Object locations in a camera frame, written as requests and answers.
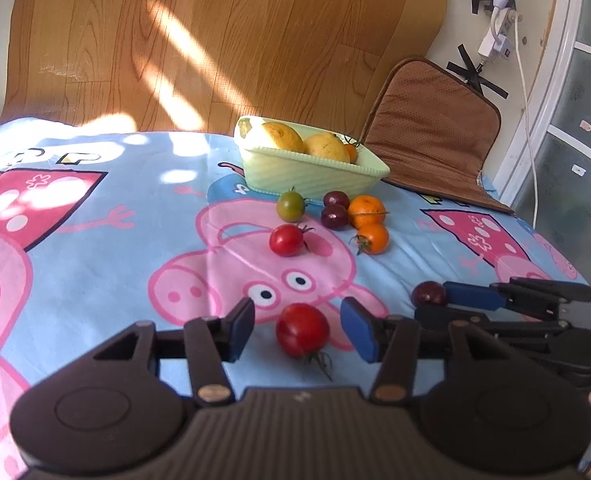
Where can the small orange tomato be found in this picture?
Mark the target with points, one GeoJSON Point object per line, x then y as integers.
{"type": "Point", "coordinates": [351, 152]}
{"type": "Point", "coordinates": [374, 238]}

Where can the white power strip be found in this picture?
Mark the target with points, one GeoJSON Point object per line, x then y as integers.
{"type": "Point", "coordinates": [498, 35]}

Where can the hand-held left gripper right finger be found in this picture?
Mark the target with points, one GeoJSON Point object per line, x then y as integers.
{"type": "Point", "coordinates": [358, 330]}

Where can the light green plastic basket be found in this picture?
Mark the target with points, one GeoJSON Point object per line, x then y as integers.
{"type": "Point", "coordinates": [305, 175]}

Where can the large yellow citrus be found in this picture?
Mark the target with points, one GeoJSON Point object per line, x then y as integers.
{"type": "Point", "coordinates": [278, 136]}
{"type": "Point", "coordinates": [328, 147]}

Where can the white framed glass door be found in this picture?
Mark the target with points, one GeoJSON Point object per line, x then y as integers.
{"type": "Point", "coordinates": [575, 110]}

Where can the small red tomato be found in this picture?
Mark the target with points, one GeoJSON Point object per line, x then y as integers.
{"type": "Point", "coordinates": [286, 240]}

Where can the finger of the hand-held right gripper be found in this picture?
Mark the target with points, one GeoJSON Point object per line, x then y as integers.
{"type": "Point", "coordinates": [443, 314]}
{"type": "Point", "coordinates": [475, 296]}

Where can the wood-pattern vinyl sheet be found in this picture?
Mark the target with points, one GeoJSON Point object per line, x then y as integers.
{"type": "Point", "coordinates": [200, 35]}

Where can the black tape cross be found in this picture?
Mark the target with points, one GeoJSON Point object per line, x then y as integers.
{"type": "Point", "coordinates": [475, 72]}

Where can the dark purple tomato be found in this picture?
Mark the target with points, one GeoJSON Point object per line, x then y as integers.
{"type": "Point", "coordinates": [336, 199]}
{"type": "Point", "coordinates": [335, 217]}

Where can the dark red tomato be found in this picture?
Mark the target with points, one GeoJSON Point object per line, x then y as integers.
{"type": "Point", "coordinates": [429, 294]}

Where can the green tomato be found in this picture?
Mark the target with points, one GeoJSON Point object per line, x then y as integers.
{"type": "Point", "coordinates": [291, 205]}

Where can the brown seat cushion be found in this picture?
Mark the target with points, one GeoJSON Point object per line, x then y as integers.
{"type": "Point", "coordinates": [425, 130]}

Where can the large red tomato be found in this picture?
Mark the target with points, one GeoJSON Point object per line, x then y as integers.
{"type": "Point", "coordinates": [303, 330]}

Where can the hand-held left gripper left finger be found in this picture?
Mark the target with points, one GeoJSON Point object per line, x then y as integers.
{"type": "Point", "coordinates": [243, 330]}

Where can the orange tangerine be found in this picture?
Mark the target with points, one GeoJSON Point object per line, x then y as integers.
{"type": "Point", "coordinates": [367, 211]}

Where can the blue cartoon pig blanket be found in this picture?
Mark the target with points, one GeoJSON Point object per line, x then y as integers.
{"type": "Point", "coordinates": [100, 250]}

